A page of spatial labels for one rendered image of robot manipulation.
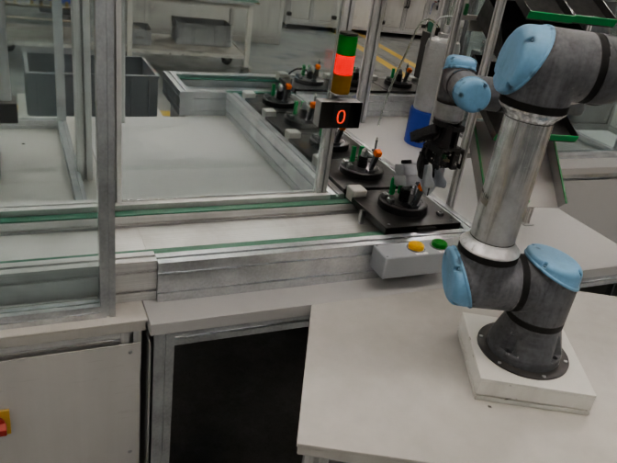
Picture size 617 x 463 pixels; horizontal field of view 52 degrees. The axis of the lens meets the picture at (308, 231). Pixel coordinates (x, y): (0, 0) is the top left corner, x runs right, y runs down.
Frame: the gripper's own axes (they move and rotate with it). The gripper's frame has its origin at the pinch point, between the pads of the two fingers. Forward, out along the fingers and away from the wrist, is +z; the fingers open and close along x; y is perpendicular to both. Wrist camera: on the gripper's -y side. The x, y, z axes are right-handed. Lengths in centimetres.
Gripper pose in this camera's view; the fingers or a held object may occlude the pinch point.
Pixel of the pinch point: (426, 189)
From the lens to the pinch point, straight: 171.9
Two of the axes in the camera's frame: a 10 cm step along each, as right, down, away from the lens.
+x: 9.1, -0.7, 4.1
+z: -1.3, 8.9, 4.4
